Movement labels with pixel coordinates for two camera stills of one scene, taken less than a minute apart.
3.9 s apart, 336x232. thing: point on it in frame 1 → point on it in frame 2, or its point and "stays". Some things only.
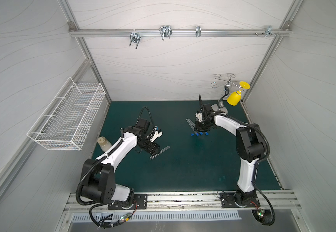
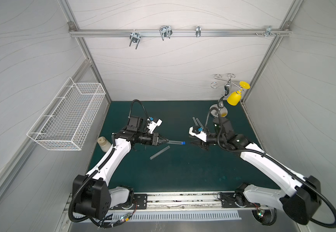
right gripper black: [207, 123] → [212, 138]
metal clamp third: [198, 31] stays
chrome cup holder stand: [220, 106] stays
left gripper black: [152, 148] → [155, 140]
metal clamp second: [165, 31] stays
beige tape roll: [105, 146] stays
